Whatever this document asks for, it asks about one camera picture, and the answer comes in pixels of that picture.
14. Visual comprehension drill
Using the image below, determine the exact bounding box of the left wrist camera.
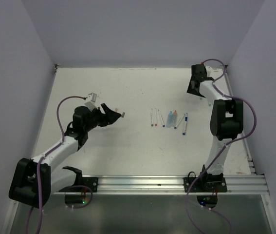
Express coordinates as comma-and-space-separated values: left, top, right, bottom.
84, 93, 97, 111

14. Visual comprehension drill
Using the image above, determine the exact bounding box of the orange highlighter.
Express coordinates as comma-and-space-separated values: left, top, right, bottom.
172, 110, 178, 127

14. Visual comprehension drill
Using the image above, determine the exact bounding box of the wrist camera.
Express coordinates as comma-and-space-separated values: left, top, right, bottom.
84, 93, 97, 111
201, 62, 219, 77

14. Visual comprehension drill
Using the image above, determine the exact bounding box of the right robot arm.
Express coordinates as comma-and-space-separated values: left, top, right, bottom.
187, 64, 243, 192

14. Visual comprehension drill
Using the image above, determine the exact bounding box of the peach capped marker pen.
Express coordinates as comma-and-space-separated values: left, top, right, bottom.
153, 108, 158, 126

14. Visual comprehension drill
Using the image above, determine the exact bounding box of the light blue highlighter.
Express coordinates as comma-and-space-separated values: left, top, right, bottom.
166, 111, 173, 128

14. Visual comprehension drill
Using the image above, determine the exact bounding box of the purple capped marker pen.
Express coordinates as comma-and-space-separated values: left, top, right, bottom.
158, 110, 165, 127

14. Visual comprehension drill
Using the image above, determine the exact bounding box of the aluminium rail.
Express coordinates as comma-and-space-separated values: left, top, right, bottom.
13, 173, 271, 195

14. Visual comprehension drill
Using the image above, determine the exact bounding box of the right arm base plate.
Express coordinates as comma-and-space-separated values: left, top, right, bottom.
183, 171, 228, 193

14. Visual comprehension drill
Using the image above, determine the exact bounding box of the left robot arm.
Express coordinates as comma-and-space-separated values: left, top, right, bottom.
8, 103, 124, 208

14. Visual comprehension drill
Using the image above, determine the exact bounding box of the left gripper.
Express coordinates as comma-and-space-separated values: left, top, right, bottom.
84, 103, 121, 132

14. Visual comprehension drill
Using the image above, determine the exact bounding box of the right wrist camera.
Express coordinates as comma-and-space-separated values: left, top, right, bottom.
201, 62, 219, 77

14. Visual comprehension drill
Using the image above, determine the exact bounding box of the light blue capped marker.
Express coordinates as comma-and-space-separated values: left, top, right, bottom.
174, 114, 185, 129

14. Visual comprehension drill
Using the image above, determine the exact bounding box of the dark blue capped marker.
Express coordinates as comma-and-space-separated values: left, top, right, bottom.
182, 113, 188, 136

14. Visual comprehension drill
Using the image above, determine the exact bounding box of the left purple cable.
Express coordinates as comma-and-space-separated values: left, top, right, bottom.
27, 96, 93, 234

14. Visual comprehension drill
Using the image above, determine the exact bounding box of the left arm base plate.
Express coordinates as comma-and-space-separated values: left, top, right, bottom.
58, 176, 98, 193

